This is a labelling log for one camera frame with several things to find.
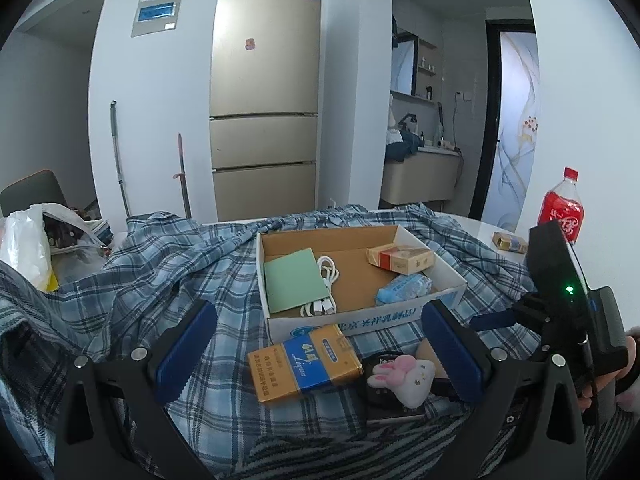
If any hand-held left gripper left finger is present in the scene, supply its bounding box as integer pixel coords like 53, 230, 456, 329
54, 298, 221, 480

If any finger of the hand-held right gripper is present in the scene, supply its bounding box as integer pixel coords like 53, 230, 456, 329
470, 309, 517, 332

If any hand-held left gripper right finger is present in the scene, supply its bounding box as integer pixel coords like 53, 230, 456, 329
421, 298, 587, 480

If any pink and white bunny plush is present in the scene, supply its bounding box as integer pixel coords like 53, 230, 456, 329
366, 355, 437, 408

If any blue tissue pack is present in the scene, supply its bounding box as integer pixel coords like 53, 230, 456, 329
375, 274, 433, 307

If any red and white cigarette box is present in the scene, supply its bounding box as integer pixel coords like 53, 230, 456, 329
366, 244, 435, 276

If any green pad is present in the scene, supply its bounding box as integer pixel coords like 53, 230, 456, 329
263, 249, 331, 313

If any cardboard box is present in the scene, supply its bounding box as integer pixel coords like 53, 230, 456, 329
255, 225, 468, 343

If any white charger cable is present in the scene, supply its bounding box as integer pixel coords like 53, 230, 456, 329
300, 256, 342, 318

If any person's right hand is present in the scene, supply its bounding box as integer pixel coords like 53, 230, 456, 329
577, 327, 640, 413

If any small yellow pack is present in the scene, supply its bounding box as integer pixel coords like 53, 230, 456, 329
491, 231, 529, 255

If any red soda bottle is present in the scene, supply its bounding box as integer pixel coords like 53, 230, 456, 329
537, 166, 585, 246

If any black round case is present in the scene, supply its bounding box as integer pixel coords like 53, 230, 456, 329
360, 352, 453, 426

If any blue plaid shirt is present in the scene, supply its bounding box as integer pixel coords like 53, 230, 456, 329
0, 203, 546, 480

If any yellow and blue carton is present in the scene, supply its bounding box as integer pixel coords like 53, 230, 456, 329
247, 324, 364, 405

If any patterned glass door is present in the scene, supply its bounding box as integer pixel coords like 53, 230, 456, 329
470, 20, 541, 228

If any grey striped cloth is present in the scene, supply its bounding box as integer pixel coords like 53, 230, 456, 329
215, 400, 640, 480

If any beige vanity cabinet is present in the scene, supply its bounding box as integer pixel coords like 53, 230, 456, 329
380, 147, 463, 206

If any red broom stick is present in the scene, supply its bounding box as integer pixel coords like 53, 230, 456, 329
171, 133, 192, 219

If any dark clothes pile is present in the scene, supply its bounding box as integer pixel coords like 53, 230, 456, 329
386, 130, 421, 162

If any white plastic bag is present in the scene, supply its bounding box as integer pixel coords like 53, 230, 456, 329
0, 202, 108, 293

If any dark chair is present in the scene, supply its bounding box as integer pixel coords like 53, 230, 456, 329
0, 170, 68, 218

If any bathroom mirror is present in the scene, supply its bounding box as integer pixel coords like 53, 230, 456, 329
391, 31, 420, 96

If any gold refrigerator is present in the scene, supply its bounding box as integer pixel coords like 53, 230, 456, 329
208, 0, 321, 222

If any grey electrical panel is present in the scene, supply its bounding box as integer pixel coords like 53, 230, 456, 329
131, 0, 188, 38

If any mop handle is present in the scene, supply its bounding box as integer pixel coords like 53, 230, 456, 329
110, 101, 132, 218

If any bathroom wall shelf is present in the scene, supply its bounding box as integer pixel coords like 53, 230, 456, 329
417, 38, 443, 77

